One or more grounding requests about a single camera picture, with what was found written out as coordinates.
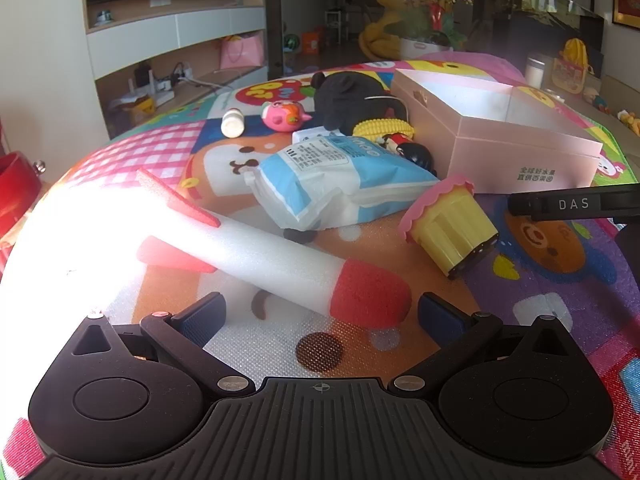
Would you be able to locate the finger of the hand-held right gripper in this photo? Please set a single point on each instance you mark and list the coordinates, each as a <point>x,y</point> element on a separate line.
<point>570,204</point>

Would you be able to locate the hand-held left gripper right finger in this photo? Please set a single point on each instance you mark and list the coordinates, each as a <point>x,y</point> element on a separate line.
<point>441,316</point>

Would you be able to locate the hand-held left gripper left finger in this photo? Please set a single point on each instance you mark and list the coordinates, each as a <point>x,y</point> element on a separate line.
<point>200,322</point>

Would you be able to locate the pink cardboard box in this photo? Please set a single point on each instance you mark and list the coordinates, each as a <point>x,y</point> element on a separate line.
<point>500,155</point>

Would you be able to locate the pink and yellow cupcake toy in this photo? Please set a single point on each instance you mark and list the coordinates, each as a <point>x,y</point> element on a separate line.
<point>445,225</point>

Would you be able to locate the white foam rocket red fins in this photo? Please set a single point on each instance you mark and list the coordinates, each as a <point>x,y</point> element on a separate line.
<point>280,260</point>

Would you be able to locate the blue and white pouch pack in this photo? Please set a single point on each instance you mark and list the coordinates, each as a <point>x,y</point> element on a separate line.
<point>325,180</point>

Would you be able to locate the small white bottle red cap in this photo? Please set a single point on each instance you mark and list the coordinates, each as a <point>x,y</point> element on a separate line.
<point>232,124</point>

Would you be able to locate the pink pig toy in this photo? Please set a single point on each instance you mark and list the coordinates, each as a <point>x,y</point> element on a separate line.
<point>280,117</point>

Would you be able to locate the black plush toy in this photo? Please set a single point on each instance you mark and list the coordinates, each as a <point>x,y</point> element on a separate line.
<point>345,95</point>

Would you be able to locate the colourful cartoon play mat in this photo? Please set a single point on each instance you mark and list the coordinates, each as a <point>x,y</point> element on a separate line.
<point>550,280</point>

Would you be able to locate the yellow printed bag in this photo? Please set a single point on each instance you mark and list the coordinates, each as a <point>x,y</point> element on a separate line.
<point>572,67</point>

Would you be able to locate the white cup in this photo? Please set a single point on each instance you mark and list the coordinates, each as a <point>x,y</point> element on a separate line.
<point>536,71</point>

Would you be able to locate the black cabinet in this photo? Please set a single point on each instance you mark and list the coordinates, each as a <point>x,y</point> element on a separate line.
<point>545,25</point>

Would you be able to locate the yellow shelf item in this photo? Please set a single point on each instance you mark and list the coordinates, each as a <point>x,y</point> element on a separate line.
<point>135,105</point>

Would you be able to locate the white router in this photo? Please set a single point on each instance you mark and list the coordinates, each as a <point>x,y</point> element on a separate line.
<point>150,92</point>

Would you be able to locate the potted purple orchid plant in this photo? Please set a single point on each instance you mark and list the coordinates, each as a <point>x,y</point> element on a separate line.
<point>425,15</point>

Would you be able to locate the white power strip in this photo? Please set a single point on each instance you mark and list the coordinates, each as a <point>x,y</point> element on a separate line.
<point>177,77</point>

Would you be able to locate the large yellow plush toy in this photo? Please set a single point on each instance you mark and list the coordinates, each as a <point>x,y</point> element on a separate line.
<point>377,35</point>

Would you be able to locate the pink gift bag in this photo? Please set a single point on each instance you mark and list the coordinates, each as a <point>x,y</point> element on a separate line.
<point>242,52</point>

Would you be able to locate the green ball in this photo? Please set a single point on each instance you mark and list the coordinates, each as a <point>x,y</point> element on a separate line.
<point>291,43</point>

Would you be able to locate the white chair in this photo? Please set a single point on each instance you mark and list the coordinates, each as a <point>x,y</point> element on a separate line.
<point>336,25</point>

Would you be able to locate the orange box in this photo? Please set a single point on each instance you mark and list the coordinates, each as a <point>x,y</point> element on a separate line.
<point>311,41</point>

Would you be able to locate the white wall shelf unit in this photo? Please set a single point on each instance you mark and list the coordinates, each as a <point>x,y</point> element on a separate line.
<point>200,25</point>

